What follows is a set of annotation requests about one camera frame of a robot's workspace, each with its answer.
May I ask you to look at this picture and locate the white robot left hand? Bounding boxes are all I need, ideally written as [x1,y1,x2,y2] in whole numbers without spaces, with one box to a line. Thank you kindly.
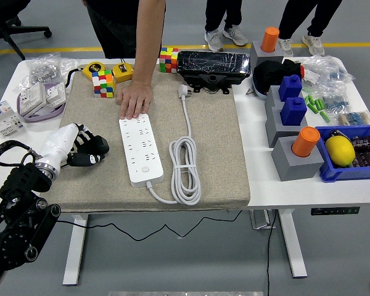
[36,122,107,170]

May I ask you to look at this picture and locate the person's left hand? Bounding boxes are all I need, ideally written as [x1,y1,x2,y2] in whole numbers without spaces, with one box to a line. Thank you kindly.
[116,80,154,120]

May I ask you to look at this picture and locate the white power strip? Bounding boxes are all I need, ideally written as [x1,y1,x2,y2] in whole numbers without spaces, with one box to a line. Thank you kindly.
[118,113,165,188]

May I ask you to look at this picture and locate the thin black adapter cord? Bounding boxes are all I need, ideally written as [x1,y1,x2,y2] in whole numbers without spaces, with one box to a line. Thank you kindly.
[55,210,244,242]

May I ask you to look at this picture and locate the square yellow tape measure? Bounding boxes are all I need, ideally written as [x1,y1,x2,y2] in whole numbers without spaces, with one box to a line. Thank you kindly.
[112,58,136,83]

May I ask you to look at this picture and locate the colourful puzzle cube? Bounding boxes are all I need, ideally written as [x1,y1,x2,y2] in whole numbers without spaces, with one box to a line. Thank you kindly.
[159,46,180,74]
[90,69,117,99]

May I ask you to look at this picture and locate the small white socket panel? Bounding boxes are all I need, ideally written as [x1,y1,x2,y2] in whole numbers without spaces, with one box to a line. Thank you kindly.
[44,81,67,107]

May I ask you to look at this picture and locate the round yellow tape measure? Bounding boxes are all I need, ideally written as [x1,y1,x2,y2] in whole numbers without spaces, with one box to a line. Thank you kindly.
[64,60,107,93]

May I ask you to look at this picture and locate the white circuit breaker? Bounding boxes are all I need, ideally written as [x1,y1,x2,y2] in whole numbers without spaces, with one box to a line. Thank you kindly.
[0,100,25,138]

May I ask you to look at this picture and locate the person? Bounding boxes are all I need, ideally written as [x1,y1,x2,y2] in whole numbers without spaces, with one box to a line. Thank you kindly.
[81,0,167,59]
[203,0,249,52]
[277,0,343,58]

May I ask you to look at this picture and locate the clear bag of screws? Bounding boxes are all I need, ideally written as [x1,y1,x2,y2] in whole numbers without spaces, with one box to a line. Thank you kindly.
[14,52,62,93]

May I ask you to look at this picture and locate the empty clear plastic bag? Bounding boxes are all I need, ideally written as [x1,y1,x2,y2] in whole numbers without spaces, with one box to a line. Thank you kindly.
[60,57,81,76]

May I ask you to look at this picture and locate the grey-brown mat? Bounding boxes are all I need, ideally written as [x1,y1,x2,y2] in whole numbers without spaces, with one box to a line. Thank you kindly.
[39,64,251,213]

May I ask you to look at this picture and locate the black plastic-wrapped box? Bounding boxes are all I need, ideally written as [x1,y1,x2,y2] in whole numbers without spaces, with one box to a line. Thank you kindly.
[176,50,252,78]

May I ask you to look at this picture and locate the grey square block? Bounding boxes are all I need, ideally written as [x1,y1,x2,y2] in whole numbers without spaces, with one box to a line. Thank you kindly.
[264,85,286,113]
[265,106,309,148]
[251,40,285,67]
[271,135,325,182]

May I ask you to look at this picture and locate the black cloth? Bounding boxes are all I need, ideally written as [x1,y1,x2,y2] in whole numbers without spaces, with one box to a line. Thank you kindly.
[252,58,303,95]

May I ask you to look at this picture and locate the black office chair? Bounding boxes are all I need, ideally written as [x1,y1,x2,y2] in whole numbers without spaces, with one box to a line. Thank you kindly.
[0,0,53,61]

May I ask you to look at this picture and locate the orange cylinder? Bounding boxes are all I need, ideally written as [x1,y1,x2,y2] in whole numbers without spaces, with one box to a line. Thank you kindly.
[291,126,321,158]
[261,27,281,53]

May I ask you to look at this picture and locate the blue peg block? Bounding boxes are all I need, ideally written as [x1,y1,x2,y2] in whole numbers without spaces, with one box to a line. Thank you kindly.
[278,74,303,102]
[279,97,308,126]

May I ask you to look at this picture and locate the white desk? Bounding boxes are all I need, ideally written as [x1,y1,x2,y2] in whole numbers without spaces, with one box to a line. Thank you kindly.
[0,57,370,286]

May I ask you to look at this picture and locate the silver metal box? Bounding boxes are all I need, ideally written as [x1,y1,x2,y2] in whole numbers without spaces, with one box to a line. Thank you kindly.
[249,209,277,231]

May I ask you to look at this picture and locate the clear bag of blue parts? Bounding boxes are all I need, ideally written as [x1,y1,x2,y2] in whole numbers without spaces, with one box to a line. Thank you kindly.
[300,54,356,86]
[302,83,351,113]

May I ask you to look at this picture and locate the black clip tool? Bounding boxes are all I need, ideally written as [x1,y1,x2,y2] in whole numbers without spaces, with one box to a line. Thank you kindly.
[328,129,348,142]

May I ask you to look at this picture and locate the yellow lemon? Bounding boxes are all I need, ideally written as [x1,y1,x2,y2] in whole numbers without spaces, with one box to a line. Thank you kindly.
[324,135,356,168]

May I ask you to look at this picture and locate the blue plastic bin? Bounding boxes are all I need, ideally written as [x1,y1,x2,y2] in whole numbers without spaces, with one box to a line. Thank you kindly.
[314,124,370,183]

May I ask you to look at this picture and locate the clear bag of resistors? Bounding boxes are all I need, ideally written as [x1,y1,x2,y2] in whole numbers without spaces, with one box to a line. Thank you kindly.
[337,110,370,126]

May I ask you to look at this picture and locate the black desk control panel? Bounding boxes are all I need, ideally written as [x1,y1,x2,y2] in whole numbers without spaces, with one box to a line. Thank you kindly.
[310,206,361,216]

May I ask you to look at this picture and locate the dark maroon capacitors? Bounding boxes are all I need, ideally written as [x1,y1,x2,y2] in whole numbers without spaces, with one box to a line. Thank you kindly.
[350,135,370,169]

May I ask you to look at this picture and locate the white power strip cord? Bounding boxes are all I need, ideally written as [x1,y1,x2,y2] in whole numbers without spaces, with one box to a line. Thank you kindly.
[146,84,202,205]

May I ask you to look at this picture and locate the large white switch panel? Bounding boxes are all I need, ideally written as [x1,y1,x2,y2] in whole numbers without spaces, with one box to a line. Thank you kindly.
[19,81,49,118]

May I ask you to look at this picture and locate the black mounting bracket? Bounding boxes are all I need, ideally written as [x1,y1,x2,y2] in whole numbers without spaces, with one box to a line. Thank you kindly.
[181,72,246,95]

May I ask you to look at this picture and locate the black hanging power cable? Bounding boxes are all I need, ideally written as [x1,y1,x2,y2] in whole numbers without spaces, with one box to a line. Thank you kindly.
[266,209,278,296]

